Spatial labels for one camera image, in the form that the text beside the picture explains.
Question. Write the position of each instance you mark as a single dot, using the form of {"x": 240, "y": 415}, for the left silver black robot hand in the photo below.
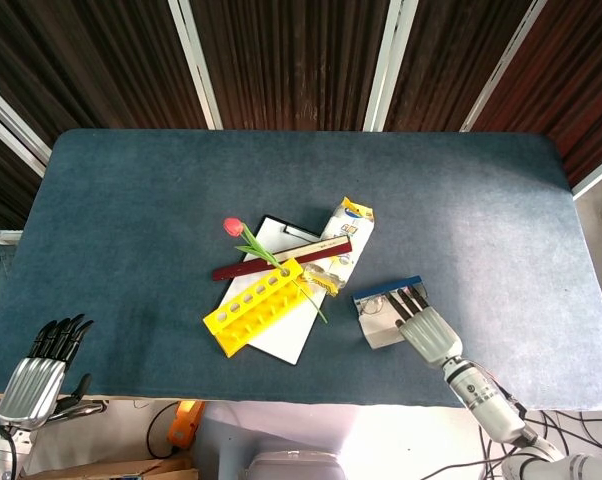
{"x": 31, "y": 380}

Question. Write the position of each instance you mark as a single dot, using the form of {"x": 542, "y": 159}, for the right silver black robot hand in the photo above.
{"x": 431, "y": 335}

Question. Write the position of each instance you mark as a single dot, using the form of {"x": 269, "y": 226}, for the blue floral box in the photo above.
{"x": 381, "y": 335}

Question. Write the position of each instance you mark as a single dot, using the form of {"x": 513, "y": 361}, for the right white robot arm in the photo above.
{"x": 491, "y": 405}

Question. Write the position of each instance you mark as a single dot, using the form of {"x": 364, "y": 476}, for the brown cardboard box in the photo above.
{"x": 106, "y": 470}

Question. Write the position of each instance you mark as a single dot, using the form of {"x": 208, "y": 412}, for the clear snack roll package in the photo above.
{"x": 348, "y": 235}

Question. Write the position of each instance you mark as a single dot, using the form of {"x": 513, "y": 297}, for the white marble tile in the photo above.
{"x": 281, "y": 335}

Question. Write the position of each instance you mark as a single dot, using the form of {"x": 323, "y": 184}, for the orange plastic device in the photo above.
{"x": 183, "y": 425}

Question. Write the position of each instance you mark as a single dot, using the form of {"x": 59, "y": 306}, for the blue velvet tablecloth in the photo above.
{"x": 131, "y": 225}

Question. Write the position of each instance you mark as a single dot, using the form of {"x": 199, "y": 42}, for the white plastic bin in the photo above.
{"x": 296, "y": 465}

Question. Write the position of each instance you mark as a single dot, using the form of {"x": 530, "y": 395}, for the yellow test tube rack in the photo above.
{"x": 241, "y": 340}

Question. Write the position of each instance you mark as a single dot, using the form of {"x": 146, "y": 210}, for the red artificial tulip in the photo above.
{"x": 232, "y": 226}

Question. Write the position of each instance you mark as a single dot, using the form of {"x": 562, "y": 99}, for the white partition post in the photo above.
{"x": 503, "y": 65}
{"x": 11, "y": 130}
{"x": 196, "y": 60}
{"x": 388, "y": 65}

